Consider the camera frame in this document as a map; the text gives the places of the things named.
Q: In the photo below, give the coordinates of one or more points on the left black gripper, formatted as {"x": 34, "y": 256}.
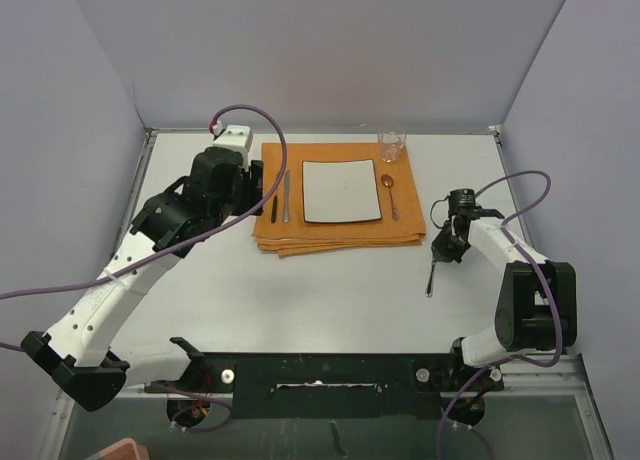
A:
{"x": 249, "y": 177}

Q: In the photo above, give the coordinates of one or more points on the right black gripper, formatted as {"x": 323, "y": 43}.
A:
{"x": 441, "y": 252}

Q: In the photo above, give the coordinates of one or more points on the silver butter knife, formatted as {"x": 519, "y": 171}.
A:
{"x": 286, "y": 192}

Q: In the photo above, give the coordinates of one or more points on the green handled gold fork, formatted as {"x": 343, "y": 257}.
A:
{"x": 275, "y": 202}

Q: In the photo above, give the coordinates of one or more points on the orange cloth placemat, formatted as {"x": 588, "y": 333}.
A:
{"x": 300, "y": 237}

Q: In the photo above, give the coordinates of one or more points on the white square plate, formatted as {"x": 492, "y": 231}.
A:
{"x": 340, "y": 192}

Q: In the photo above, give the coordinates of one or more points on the copper bowl spoon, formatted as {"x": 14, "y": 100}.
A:
{"x": 388, "y": 183}

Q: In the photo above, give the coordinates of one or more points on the clear drinking glass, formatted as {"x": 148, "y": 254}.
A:
{"x": 391, "y": 143}

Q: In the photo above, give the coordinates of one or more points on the green handled silver knife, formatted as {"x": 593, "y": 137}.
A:
{"x": 430, "y": 282}

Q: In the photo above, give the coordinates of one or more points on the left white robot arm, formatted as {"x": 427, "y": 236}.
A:
{"x": 76, "y": 351}

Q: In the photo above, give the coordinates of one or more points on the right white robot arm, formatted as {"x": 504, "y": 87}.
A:
{"x": 536, "y": 316}

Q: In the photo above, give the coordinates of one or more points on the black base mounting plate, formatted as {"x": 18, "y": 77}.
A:
{"x": 332, "y": 387}

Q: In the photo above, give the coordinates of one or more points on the pink box corner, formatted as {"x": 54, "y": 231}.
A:
{"x": 124, "y": 449}

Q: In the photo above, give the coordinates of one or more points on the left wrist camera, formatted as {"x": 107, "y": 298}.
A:
{"x": 233, "y": 137}

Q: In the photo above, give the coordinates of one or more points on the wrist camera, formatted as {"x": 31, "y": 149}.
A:
{"x": 461, "y": 199}
{"x": 233, "y": 137}

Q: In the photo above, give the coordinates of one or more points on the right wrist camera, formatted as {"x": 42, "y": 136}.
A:
{"x": 461, "y": 199}

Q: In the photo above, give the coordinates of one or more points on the aluminium frame rail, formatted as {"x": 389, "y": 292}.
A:
{"x": 541, "y": 413}

